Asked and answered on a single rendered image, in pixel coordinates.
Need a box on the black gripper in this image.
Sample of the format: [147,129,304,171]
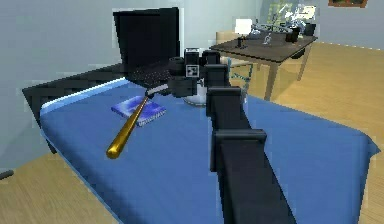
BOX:
[145,56,198,99]

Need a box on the white round bowl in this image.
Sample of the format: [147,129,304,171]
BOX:
[183,79,210,107]

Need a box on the pale wooden chair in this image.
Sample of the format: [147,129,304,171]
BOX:
[215,30,256,93]

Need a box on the golden baseball bat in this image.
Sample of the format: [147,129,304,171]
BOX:
[105,95,151,160]

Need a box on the black box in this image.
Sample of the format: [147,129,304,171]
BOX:
[284,27,301,44]
[303,22,317,37]

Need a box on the blue book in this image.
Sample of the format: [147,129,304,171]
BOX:
[110,95,167,128]

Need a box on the brown framed wall picture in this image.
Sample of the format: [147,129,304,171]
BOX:
[327,0,369,9]

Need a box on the black open laptop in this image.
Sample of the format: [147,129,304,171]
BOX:
[112,7,183,90]

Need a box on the bed with blue cover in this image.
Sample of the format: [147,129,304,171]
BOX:
[21,61,382,224]

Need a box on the black bar shape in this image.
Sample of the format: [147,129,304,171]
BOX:
[0,169,15,181]

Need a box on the dark brown wooden table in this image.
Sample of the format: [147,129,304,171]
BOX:
[209,31,318,102]

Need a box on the green framed window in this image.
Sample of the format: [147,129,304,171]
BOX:
[266,0,318,26]

